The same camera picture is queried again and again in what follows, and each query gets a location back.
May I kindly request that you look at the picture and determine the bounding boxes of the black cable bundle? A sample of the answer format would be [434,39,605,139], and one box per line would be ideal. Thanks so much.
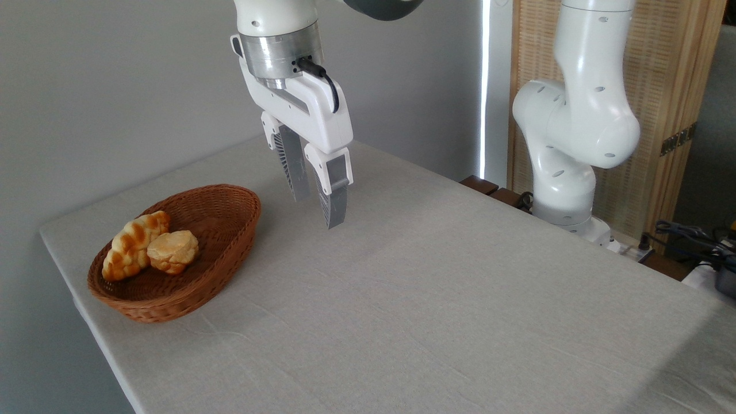
[641,220,736,271]

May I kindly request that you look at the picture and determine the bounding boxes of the braided golden bread loaf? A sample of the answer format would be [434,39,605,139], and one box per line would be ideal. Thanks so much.
[102,210,171,282]

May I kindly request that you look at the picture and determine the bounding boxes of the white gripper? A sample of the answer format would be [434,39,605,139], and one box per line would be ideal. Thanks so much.
[230,34,354,229]

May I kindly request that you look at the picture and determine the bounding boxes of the brown wicker basket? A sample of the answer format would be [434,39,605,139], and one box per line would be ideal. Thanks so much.
[87,184,262,324]

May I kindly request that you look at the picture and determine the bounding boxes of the wooden bamboo folding screen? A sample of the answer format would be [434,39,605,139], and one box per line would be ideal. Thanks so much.
[507,0,728,254]

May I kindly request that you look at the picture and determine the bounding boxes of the grey tablecloth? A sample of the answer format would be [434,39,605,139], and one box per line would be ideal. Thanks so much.
[39,135,736,414]

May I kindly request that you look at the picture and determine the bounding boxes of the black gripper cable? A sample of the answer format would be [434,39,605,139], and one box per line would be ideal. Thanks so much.
[296,56,341,113]

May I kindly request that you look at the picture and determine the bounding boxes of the metal screen hinge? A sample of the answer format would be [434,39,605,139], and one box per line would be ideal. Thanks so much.
[660,122,697,157]

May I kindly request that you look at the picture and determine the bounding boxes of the white power strip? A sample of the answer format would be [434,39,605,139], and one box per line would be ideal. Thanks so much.
[609,239,653,262]

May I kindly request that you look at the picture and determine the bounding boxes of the dark wooden block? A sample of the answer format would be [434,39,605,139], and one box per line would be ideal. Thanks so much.
[489,187,532,213]
[460,175,500,196]

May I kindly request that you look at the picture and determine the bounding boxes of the round pale bread roll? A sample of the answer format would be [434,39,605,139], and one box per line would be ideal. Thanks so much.
[147,230,200,275]

